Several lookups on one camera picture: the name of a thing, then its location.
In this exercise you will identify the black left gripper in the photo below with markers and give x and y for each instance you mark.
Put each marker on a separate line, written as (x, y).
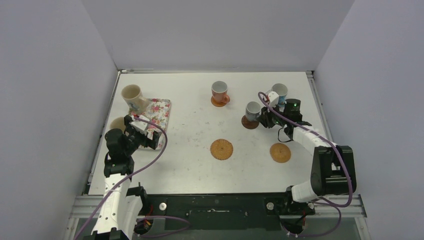
(146, 141)

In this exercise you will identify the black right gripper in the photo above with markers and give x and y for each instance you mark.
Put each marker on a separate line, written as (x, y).
(267, 120)

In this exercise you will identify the small white cup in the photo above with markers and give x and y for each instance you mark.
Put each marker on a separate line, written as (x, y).
(252, 111)

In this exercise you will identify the blue mug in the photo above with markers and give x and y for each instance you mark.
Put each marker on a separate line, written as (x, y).
(282, 92)

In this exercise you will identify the pink mug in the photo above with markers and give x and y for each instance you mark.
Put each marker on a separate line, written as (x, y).
(219, 91)

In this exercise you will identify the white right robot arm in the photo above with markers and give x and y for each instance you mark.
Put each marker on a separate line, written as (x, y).
(333, 168)

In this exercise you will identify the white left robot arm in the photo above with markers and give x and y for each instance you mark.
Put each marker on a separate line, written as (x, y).
(121, 203)

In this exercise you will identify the dark walnut wooden coaster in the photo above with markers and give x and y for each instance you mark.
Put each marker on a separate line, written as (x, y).
(249, 124)

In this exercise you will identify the woven rattan coaster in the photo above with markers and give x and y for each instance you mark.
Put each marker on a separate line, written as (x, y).
(280, 153)
(221, 149)

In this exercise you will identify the cream cup at table edge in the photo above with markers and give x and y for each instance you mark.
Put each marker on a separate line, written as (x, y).
(118, 123)

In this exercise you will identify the light wooden coaster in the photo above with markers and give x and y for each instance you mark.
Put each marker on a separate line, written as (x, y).
(217, 104)

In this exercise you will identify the floral rectangular tray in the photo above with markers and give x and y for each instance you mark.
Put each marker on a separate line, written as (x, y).
(158, 112)

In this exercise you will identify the large cream mug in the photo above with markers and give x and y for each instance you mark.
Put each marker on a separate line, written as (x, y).
(134, 98)

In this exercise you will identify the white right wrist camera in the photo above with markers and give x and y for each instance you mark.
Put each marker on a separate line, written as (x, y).
(272, 98)

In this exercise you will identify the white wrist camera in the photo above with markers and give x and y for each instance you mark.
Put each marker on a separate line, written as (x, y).
(272, 98)
(140, 123)

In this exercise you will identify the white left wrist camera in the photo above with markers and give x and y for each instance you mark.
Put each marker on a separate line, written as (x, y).
(140, 123)

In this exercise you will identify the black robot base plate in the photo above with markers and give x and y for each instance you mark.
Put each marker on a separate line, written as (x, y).
(227, 221)

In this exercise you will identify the aluminium table frame rail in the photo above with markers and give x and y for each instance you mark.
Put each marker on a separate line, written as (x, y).
(247, 205)

